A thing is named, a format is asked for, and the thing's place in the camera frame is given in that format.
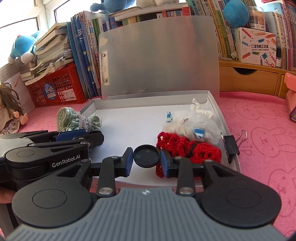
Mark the white tissue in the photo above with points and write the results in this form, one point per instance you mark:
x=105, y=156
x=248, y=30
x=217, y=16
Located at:
x=201, y=110

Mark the small crumpled paper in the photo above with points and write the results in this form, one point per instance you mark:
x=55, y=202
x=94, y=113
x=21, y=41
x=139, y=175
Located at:
x=233, y=55

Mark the row of small books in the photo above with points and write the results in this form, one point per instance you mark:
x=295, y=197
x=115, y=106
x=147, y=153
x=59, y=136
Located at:
x=166, y=12

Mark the green checked cloth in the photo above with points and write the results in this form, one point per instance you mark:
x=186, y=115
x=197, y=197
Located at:
x=69, y=118

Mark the pink printed blanket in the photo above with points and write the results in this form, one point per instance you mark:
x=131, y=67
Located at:
x=266, y=139

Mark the clear plastic jar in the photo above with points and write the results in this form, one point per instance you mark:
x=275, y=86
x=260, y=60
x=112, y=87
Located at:
x=256, y=17

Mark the grey cardboard box with lid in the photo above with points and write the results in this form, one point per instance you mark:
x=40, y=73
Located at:
x=157, y=58

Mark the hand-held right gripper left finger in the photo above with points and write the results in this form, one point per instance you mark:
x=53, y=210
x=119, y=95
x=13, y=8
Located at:
x=129, y=162

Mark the red crocheted piece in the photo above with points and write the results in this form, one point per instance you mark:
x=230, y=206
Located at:
x=203, y=150

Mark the blue plush animal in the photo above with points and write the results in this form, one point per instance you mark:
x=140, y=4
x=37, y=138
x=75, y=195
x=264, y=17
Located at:
x=111, y=5

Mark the black plastic cap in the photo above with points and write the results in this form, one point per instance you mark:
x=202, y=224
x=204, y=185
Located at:
x=146, y=156

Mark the row of tall thin books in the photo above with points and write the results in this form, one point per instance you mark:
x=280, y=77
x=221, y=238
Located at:
x=83, y=58

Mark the pink toy house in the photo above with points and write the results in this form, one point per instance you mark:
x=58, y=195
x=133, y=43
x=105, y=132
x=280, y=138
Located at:
x=291, y=102

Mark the wooden drawer organizer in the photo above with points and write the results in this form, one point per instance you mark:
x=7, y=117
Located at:
x=254, y=81

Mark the blue round plush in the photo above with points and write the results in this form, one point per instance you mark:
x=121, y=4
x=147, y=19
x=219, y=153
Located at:
x=235, y=12

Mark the white fluffy plush toy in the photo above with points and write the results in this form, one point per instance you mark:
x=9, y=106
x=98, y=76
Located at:
x=203, y=125

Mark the stack of worn books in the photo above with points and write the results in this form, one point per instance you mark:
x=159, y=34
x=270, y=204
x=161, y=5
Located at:
x=53, y=51

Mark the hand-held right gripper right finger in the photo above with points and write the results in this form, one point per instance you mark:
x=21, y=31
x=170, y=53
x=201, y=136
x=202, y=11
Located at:
x=165, y=162

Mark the blue cat plush toy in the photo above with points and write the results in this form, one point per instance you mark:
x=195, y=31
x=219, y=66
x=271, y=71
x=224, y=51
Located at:
x=22, y=46

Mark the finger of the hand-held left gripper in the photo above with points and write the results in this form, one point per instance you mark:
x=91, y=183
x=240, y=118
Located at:
x=69, y=135
x=94, y=139

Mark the brown-haired doll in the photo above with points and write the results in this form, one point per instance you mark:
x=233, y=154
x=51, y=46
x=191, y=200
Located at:
x=9, y=111

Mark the black binder clip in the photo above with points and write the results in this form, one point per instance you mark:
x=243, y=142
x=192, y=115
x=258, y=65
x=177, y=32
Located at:
x=231, y=146

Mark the white grid board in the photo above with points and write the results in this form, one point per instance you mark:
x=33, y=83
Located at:
x=9, y=71

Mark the red plastic basket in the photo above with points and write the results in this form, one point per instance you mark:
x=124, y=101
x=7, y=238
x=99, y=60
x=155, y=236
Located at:
x=69, y=78

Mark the row of colourful upright books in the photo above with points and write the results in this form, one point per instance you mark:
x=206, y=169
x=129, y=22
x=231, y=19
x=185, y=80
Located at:
x=215, y=23

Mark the white printed carton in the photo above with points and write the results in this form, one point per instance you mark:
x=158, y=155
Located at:
x=254, y=46

